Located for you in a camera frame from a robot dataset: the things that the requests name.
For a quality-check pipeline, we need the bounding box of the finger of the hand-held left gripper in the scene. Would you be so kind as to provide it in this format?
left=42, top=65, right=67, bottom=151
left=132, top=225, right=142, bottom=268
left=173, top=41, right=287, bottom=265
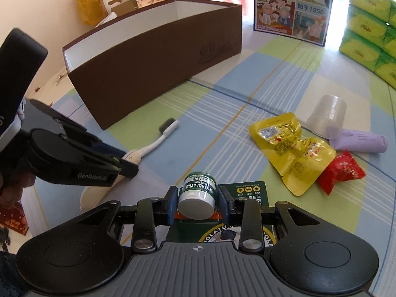
left=62, top=133, right=139, bottom=179
left=29, top=99, right=126, bottom=161

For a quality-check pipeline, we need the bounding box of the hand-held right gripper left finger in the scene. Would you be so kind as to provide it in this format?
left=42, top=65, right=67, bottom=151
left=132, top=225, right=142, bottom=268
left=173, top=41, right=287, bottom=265
left=74, top=186, right=180, bottom=253

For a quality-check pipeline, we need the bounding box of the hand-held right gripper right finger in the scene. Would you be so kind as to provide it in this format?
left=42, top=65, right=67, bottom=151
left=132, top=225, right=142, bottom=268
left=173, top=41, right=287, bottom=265
left=217, top=185, right=321, bottom=253

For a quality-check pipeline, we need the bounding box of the small white balm jar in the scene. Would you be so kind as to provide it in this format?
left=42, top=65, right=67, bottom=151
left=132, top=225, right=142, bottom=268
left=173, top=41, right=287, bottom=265
left=177, top=172, right=217, bottom=220

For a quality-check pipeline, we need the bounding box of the dark green card package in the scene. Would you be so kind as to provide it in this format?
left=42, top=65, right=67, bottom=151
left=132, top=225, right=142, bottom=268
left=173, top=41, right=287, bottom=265
left=165, top=181, right=276, bottom=250

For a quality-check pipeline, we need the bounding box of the white electric toothbrush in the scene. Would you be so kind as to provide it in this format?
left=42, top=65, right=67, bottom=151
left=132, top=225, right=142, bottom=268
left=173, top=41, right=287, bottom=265
left=79, top=118, right=180, bottom=213

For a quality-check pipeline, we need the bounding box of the brown cardboard storage box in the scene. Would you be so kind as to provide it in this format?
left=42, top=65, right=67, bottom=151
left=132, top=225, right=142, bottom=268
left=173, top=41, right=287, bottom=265
left=62, top=0, right=243, bottom=130

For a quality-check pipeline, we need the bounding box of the red snack packet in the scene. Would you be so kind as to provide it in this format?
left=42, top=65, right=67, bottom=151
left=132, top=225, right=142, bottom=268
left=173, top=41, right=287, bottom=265
left=316, top=150, right=366, bottom=196

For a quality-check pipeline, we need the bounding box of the clear plastic cup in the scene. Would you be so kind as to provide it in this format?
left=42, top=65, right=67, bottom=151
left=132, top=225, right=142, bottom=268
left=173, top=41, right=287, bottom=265
left=306, top=95, right=347, bottom=138

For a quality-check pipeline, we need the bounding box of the purple tube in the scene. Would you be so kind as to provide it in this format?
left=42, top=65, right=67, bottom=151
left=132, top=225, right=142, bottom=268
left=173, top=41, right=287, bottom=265
left=329, top=129, right=388, bottom=154

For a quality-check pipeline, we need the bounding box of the plaid tablecloth desktop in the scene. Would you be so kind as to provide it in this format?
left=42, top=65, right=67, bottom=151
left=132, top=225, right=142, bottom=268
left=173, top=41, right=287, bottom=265
left=19, top=22, right=396, bottom=254

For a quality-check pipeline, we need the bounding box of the person's left hand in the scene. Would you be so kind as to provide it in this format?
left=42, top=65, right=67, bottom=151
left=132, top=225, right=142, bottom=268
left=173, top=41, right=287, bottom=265
left=0, top=182, right=24, bottom=210

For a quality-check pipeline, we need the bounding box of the yellow plastic bag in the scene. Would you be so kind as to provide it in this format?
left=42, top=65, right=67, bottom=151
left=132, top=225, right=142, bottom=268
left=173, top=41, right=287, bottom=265
left=77, top=0, right=116, bottom=26

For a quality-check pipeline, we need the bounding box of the red printed gift box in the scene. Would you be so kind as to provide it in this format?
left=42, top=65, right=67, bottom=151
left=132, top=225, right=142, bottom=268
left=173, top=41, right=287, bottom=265
left=0, top=202, right=30, bottom=235

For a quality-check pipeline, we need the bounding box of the blue printed milk carton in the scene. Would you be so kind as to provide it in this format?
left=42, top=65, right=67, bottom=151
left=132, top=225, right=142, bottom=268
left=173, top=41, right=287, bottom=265
left=253, top=0, right=336, bottom=48

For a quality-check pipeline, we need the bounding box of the stack of green tissue packets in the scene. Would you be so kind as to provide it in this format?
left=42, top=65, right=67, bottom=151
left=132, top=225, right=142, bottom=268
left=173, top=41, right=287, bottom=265
left=338, top=0, right=396, bottom=89

